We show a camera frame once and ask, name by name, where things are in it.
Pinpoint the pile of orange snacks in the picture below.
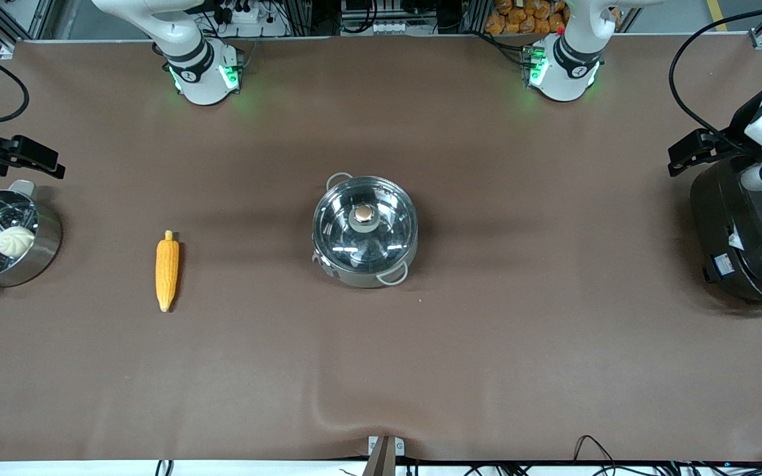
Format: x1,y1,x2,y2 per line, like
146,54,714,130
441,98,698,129
485,0,567,36

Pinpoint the glass pot lid with knob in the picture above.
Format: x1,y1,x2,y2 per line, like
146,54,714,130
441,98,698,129
313,175,419,273

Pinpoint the yellow corn cob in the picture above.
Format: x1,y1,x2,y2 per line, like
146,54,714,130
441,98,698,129
155,229,181,313

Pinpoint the white power strip with plugs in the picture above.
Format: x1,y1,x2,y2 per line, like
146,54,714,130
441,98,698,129
218,2,261,24

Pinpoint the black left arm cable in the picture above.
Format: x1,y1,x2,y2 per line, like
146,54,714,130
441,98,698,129
668,0,762,156

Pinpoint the black rice cooker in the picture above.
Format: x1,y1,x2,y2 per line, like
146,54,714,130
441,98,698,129
690,155,762,311

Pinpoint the black looped floor cable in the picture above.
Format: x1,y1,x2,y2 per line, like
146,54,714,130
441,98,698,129
574,434,621,471

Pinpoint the stainless steel steamer pot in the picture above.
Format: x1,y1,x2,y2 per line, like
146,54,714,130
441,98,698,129
0,180,63,298

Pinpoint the brown table mat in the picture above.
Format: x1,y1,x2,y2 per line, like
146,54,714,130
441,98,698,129
0,33,762,463

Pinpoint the metal table edge bracket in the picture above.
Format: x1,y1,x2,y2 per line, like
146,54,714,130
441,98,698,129
362,434,405,476

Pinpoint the stainless steel cooking pot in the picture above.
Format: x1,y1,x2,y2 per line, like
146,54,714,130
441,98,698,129
312,172,419,289

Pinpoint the white steamed bun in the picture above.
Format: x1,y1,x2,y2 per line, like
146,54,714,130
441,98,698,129
0,225,36,258

